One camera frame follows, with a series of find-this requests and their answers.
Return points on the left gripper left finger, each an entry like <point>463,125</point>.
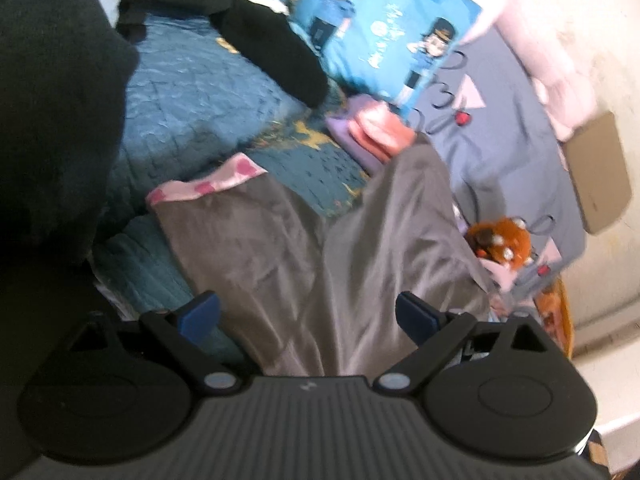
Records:
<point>174,338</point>

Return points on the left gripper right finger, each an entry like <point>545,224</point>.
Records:
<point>438,337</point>

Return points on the grey garment with pink cuffs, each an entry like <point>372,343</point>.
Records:
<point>304,295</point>

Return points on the black clothes pile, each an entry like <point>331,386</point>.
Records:
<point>64,76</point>

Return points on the pink cloth under plush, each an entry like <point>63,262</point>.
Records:
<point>501,274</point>

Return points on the red panda plush toy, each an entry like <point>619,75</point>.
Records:
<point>505,241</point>

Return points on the orange plastic bag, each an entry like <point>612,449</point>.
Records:
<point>553,306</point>

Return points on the grey printed sofa cover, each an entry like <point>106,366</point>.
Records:
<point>483,117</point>

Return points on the folded coral pink garment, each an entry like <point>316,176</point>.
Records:
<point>380,131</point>

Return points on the tan leather headrest cushion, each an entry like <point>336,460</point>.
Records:
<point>597,166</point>

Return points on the folded purple garment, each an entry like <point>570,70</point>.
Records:
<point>337,124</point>

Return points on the blue floral quilted blanket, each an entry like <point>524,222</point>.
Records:
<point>192,103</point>

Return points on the blue cartoon police cushion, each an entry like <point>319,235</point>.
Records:
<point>390,49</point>

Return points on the large pink plush toy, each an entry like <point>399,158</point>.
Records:
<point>561,84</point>

